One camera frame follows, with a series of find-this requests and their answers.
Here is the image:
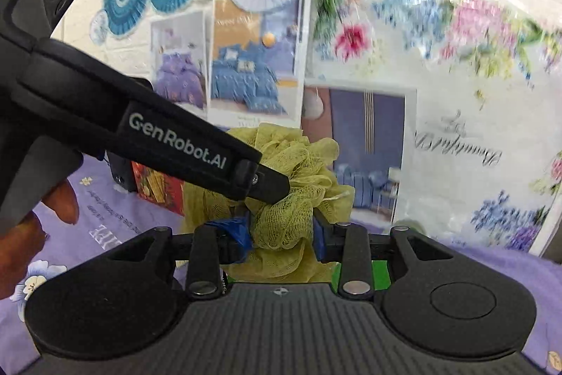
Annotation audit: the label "red cracker box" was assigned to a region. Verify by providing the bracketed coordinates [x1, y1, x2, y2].
[131, 162, 185, 218]

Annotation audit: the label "blue bedding poster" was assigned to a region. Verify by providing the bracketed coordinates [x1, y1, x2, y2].
[206, 0, 310, 130]

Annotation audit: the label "curtain and striped bedding poster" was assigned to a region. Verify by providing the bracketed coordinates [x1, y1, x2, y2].
[301, 85, 418, 226]

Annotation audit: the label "purple floral tablecloth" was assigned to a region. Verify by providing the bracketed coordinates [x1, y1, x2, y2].
[0, 153, 562, 375]

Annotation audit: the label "olive mesh bath loofah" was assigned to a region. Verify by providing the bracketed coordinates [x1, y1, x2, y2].
[182, 122, 355, 283]

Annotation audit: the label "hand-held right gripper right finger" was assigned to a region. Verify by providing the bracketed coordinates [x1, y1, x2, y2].
[313, 208, 455, 299]

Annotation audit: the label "small pale blue paper fan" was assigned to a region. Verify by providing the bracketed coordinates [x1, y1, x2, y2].
[90, 10, 110, 46]

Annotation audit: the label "floral printed plastic bag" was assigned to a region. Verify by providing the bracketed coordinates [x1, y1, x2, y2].
[303, 0, 562, 257]

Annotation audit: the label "person's left hand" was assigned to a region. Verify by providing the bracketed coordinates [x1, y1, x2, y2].
[0, 176, 80, 301]

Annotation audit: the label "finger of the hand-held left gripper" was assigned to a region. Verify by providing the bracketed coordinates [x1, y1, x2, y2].
[235, 162, 290, 204]

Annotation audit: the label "purple bedding poster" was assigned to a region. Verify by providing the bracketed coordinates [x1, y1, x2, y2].
[150, 10, 207, 110]

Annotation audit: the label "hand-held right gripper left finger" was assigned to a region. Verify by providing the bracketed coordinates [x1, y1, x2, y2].
[105, 217, 253, 299]

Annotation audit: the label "green cardboard box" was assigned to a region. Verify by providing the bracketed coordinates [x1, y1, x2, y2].
[329, 261, 391, 292]

